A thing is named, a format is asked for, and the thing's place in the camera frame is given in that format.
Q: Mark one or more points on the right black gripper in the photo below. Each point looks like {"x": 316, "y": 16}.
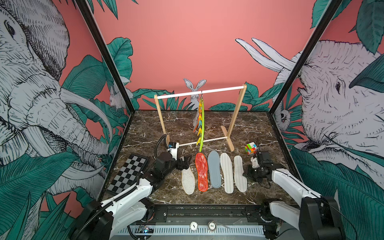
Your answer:
{"x": 248, "y": 173}

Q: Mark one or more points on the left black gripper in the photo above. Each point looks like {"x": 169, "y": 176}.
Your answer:
{"x": 186, "y": 163}

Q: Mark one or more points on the yellow-edged felt insole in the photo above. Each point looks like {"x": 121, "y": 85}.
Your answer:
{"x": 188, "y": 181}

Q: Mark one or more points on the white thin insole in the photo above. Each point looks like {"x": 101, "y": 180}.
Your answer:
{"x": 240, "y": 181}

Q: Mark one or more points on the orange-edged felt insole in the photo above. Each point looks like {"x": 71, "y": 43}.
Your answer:
{"x": 195, "y": 124}
{"x": 202, "y": 169}

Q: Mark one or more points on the white striped fabric insole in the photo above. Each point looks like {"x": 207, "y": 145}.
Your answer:
{"x": 227, "y": 168}

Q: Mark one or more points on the green clothes hanger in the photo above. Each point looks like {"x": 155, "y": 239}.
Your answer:
{"x": 201, "y": 124}

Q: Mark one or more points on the grey bubbled foam insole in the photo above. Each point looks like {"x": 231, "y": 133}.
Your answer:
{"x": 214, "y": 169}

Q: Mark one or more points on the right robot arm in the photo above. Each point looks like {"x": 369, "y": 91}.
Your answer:
{"x": 316, "y": 217}

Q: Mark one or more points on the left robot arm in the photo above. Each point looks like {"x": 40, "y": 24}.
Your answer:
{"x": 103, "y": 220}

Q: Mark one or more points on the multicoloured puzzle cube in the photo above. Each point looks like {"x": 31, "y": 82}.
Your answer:
{"x": 251, "y": 148}

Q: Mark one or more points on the checkerboard calibration plate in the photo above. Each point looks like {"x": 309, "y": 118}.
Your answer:
{"x": 127, "y": 175}

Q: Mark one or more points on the white perforated vent strip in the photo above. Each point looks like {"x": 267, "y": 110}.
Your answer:
{"x": 180, "y": 230}

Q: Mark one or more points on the small green circuit board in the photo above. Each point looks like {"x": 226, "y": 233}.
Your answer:
{"x": 145, "y": 230}

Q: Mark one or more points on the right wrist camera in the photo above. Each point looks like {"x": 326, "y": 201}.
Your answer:
{"x": 255, "y": 163}

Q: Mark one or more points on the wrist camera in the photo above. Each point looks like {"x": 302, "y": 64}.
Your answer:
{"x": 255, "y": 163}
{"x": 173, "y": 149}

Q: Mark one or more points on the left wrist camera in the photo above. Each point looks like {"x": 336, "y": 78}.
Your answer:
{"x": 173, "y": 149}

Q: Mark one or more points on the wooden hanger rack frame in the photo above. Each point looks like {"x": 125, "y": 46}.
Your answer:
{"x": 226, "y": 132}

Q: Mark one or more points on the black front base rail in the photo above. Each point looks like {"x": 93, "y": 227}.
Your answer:
{"x": 255, "y": 214}

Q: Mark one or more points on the left black frame post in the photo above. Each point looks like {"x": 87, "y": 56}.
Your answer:
{"x": 103, "y": 48}

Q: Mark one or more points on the black frame post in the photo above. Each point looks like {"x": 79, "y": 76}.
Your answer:
{"x": 103, "y": 48}
{"x": 324, "y": 21}

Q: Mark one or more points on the right black frame post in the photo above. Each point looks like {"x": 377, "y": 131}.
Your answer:
{"x": 324, "y": 21}

